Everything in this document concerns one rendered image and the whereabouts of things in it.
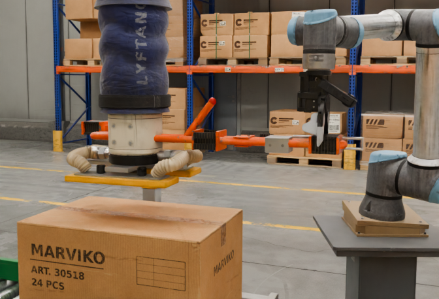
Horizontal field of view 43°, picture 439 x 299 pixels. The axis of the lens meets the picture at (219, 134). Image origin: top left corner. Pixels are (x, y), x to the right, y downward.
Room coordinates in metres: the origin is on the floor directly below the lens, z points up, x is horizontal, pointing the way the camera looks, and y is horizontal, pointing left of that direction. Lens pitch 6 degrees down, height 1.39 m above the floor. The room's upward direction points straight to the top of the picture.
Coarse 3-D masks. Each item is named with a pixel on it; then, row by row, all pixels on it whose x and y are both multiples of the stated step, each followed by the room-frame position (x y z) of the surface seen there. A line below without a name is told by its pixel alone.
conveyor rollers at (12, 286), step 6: (0, 282) 2.19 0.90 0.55; (6, 282) 2.20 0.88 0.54; (12, 282) 2.23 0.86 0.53; (18, 282) 2.26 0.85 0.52; (0, 288) 2.16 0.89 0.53; (6, 288) 2.19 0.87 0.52; (12, 288) 2.12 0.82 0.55; (18, 288) 2.14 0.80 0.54; (0, 294) 2.06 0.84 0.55; (6, 294) 2.07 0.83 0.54; (12, 294) 2.10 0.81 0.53; (18, 294) 2.13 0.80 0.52
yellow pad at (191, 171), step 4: (148, 168) 1.78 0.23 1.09; (188, 168) 1.77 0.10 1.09; (192, 168) 1.78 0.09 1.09; (196, 168) 1.79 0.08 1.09; (200, 168) 1.81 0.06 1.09; (148, 172) 1.77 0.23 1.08; (172, 172) 1.75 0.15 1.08; (176, 172) 1.74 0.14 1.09; (180, 172) 1.74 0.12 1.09; (184, 172) 1.73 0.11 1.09; (188, 172) 1.73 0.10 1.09; (192, 172) 1.74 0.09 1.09; (196, 172) 1.77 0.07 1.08; (200, 172) 1.81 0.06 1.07; (180, 176) 1.74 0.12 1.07; (184, 176) 1.73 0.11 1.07; (188, 176) 1.73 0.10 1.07
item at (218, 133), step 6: (192, 132) 1.63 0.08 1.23; (198, 132) 1.66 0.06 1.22; (204, 132) 1.71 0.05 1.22; (210, 132) 1.70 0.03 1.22; (216, 132) 1.61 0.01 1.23; (222, 132) 1.64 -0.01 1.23; (192, 138) 1.63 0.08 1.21; (198, 138) 1.63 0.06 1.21; (204, 138) 1.62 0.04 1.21; (210, 138) 1.61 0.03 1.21; (216, 138) 1.61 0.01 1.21; (192, 144) 1.63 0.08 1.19; (198, 144) 1.62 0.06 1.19; (204, 144) 1.61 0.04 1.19; (210, 144) 1.60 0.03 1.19; (216, 144) 1.61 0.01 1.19; (222, 144) 1.64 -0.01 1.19; (216, 150) 1.61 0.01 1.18
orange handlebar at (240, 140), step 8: (96, 136) 1.75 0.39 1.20; (104, 136) 1.74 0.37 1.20; (160, 136) 1.68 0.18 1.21; (168, 136) 1.67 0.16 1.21; (176, 136) 1.66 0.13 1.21; (184, 136) 1.66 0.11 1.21; (224, 136) 1.66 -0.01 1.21; (232, 136) 1.65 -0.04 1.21; (240, 136) 1.60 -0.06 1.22; (248, 136) 1.60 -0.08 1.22; (224, 144) 1.62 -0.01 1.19; (232, 144) 1.61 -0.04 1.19; (240, 144) 1.60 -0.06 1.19; (248, 144) 1.59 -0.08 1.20; (256, 144) 1.58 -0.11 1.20; (264, 144) 1.57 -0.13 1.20; (288, 144) 1.55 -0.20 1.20; (296, 144) 1.54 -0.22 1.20; (304, 144) 1.53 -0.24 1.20; (344, 144) 1.51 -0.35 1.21
